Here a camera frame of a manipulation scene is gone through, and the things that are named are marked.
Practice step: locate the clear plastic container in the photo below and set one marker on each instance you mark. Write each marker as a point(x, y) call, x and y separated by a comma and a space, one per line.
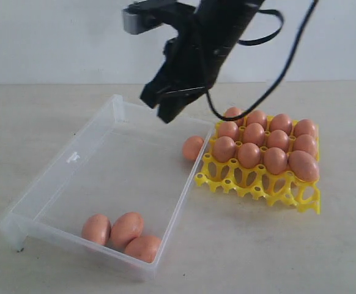
point(124, 159)

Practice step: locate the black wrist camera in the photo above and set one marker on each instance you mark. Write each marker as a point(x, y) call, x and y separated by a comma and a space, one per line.
point(143, 16)

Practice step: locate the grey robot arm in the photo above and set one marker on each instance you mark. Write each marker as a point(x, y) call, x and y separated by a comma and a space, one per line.
point(234, 14)

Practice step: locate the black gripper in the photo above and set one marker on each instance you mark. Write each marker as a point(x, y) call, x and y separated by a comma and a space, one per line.
point(192, 63)

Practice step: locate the yellow plastic egg tray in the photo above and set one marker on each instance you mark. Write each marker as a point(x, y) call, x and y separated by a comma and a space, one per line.
point(229, 176)

